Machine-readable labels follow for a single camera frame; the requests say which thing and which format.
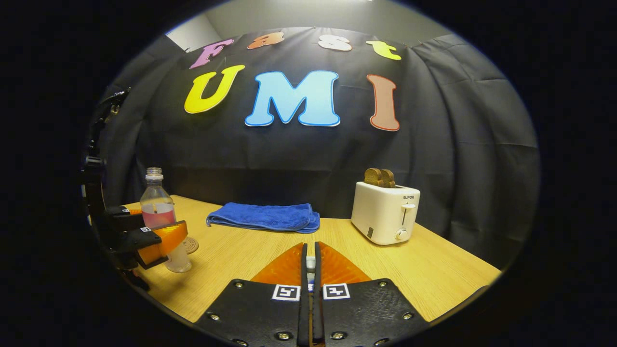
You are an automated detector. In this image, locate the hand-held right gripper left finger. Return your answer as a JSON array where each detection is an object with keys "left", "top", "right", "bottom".
[{"left": 195, "top": 242, "right": 310, "bottom": 347}]

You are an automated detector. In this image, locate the blue folded towel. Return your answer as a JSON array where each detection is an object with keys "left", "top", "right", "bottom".
[{"left": 206, "top": 202, "right": 321, "bottom": 235}]

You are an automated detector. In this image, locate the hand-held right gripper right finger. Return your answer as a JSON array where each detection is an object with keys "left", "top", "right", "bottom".
[{"left": 313, "top": 241, "right": 430, "bottom": 347}]

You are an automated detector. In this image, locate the clear pink-label water bottle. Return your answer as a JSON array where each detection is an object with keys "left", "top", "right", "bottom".
[{"left": 139, "top": 167, "right": 193, "bottom": 274}]

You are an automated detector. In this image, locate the white toaster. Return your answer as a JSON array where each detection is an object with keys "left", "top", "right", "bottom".
[{"left": 351, "top": 181, "right": 421, "bottom": 246}]

